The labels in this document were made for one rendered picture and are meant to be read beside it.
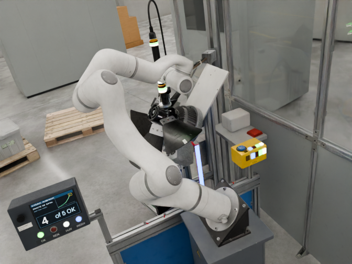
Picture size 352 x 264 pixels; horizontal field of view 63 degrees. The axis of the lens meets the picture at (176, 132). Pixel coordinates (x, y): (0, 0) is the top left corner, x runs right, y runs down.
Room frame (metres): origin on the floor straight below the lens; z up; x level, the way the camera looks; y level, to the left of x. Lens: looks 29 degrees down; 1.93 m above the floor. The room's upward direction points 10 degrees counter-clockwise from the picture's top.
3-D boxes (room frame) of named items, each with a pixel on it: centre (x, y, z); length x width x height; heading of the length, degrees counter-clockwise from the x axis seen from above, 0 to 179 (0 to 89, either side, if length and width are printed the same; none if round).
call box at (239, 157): (1.27, -0.37, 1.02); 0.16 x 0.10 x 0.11; 110
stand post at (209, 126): (1.75, -0.24, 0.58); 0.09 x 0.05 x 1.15; 20
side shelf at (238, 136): (1.81, -0.44, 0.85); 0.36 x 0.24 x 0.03; 20
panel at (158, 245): (1.14, 0.00, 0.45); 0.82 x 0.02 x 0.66; 110
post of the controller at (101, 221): (0.99, 0.41, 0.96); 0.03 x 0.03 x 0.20; 20
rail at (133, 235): (1.14, 0.00, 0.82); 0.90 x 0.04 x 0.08; 110
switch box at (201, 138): (1.84, -0.21, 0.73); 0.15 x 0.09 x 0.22; 110
